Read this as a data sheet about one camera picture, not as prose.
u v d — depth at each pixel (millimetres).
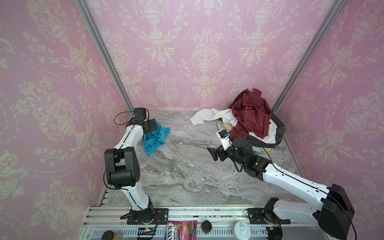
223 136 648
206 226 628
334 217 381
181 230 682
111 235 620
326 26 744
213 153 674
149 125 856
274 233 722
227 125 1030
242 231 665
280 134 975
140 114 742
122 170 490
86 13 714
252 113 980
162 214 744
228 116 1080
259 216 727
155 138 994
